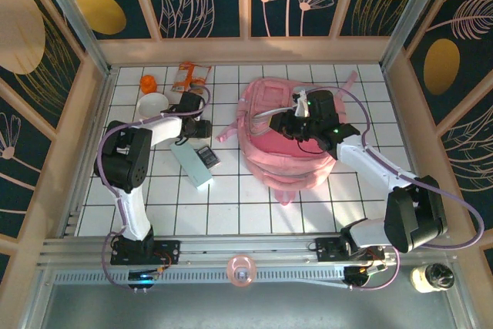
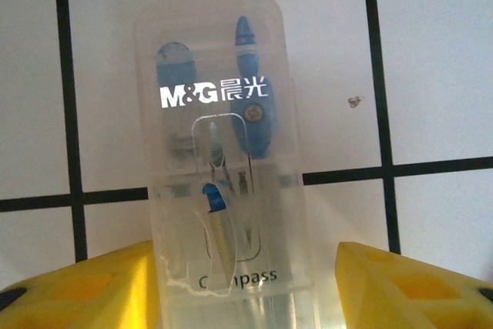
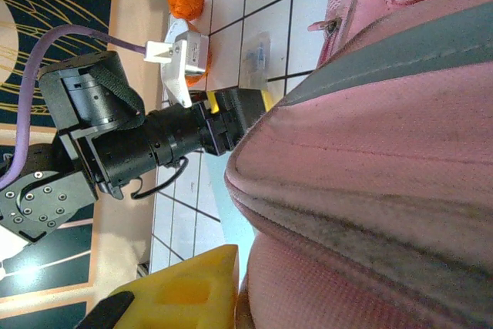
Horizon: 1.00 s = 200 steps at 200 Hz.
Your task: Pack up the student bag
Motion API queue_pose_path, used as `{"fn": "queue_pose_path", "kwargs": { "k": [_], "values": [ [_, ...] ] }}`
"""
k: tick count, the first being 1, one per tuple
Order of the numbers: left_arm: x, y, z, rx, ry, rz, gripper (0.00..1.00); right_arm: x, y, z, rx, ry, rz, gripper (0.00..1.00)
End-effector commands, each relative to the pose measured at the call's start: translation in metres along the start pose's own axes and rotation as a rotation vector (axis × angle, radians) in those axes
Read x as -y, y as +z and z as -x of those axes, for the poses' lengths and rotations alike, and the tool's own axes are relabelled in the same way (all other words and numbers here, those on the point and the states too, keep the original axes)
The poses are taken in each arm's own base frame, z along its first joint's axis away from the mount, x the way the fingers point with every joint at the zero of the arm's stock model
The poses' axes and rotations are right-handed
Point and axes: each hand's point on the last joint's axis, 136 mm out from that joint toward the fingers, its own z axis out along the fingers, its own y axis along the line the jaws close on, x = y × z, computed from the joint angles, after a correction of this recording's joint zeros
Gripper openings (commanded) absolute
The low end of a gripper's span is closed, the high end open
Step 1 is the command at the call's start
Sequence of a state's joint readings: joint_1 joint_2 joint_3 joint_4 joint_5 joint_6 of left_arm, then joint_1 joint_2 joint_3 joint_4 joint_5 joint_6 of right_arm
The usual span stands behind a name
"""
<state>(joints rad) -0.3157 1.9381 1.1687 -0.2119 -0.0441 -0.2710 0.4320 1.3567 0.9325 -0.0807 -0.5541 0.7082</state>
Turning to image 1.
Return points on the pale green pencil case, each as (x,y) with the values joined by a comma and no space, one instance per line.
(188,169)

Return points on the pink student backpack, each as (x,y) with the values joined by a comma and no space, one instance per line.
(285,163)

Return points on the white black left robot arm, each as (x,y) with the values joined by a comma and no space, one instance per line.
(127,159)

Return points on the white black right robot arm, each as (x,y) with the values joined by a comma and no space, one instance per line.
(412,213)

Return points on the black calculator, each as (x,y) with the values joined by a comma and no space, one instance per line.
(208,157)

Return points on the white orange bowl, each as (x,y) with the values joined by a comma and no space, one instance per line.
(152,105)

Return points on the orange white snack packet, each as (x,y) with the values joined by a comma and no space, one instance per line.
(185,74)

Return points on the small orange bottle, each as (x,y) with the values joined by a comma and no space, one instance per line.
(148,83)

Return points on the small electronics board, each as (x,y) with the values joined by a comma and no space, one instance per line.
(364,273)
(142,278)

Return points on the white jar black lid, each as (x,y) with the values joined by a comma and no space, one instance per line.
(431,278)

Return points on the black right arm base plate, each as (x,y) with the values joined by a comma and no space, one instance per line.
(327,250)

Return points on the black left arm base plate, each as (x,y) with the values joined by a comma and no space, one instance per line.
(169,252)

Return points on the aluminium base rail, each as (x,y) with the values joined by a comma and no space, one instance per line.
(250,250)

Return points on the aluminium corner post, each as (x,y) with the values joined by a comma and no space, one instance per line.
(412,13)
(79,24)

